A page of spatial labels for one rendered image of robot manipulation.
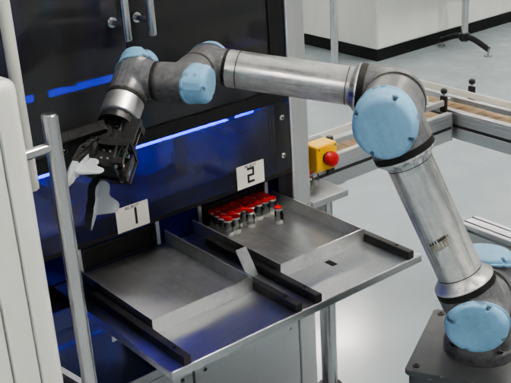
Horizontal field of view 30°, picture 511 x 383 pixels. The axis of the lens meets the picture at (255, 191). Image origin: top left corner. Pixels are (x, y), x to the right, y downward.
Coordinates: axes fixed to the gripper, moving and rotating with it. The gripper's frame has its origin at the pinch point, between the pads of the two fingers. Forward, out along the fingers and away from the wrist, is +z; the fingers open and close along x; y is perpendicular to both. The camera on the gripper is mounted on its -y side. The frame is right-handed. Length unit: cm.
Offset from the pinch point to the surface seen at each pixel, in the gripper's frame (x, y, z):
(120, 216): 39.5, -7.4, -20.9
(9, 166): -33.5, 4.2, 12.4
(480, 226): 133, 73, -85
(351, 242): 59, 42, -33
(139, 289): 47.9, -1.0, -7.9
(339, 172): 88, 32, -70
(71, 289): -10.5, 9.1, 19.3
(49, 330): -10.2, 7.8, 26.3
